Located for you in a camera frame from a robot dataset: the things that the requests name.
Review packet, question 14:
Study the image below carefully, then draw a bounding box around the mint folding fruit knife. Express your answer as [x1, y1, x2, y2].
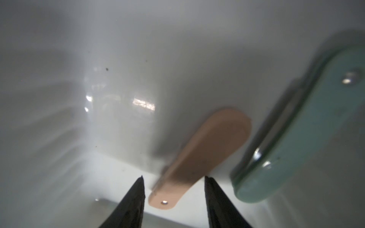
[232, 45, 365, 203]

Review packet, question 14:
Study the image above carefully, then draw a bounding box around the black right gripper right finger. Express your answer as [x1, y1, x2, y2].
[204, 176, 252, 228]

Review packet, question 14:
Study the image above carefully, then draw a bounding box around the white oval storage box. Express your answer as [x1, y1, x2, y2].
[1, 1, 365, 228]

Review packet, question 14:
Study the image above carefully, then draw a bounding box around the peach folding fruit knife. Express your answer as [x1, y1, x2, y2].
[148, 108, 252, 210]

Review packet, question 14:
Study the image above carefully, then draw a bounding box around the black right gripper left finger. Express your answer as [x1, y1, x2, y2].
[99, 176, 145, 228]

